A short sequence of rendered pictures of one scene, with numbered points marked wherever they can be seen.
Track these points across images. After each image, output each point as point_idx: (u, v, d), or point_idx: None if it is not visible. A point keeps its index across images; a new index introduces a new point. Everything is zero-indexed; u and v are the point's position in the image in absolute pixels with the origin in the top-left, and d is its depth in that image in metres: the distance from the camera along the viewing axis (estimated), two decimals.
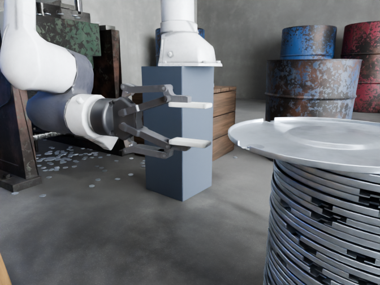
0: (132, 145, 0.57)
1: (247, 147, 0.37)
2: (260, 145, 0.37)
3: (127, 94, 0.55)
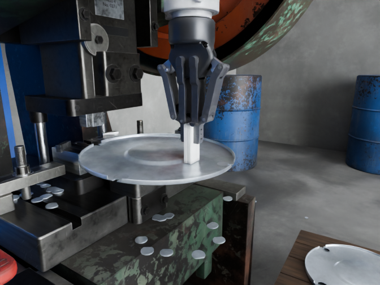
0: (169, 72, 0.50)
1: None
2: None
3: (212, 67, 0.46)
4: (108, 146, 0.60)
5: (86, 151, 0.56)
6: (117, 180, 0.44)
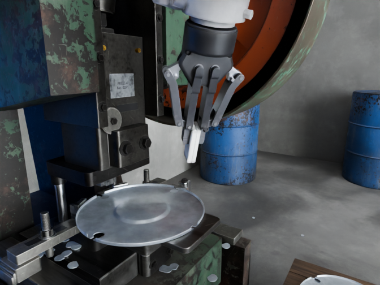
0: (176, 78, 0.44)
1: (103, 196, 0.75)
2: (107, 197, 0.74)
3: (230, 75, 0.45)
4: None
5: (115, 244, 0.55)
6: (191, 227, 0.61)
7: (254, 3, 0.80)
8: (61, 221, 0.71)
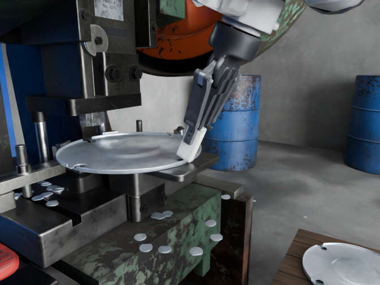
0: (207, 81, 0.43)
1: None
2: None
3: None
4: None
5: (197, 152, 0.58)
6: (171, 137, 0.72)
7: None
8: None
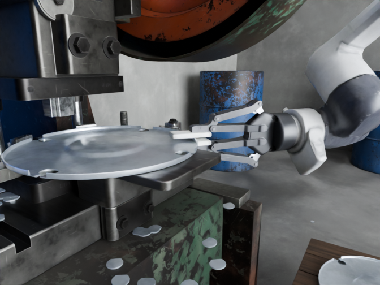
0: (247, 155, 0.57)
1: None
2: None
3: (254, 111, 0.55)
4: None
5: (122, 128, 0.61)
6: None
7: None
8: None
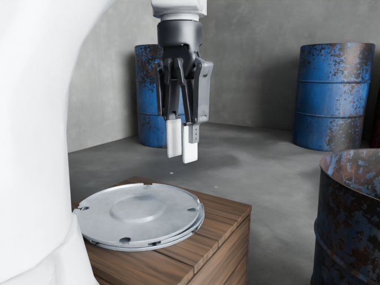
0: (201, 72, 0.47)
1: None
2: None
3: None
4: None
5: (193, 200, 0.73)
6: None
7: None
8: None
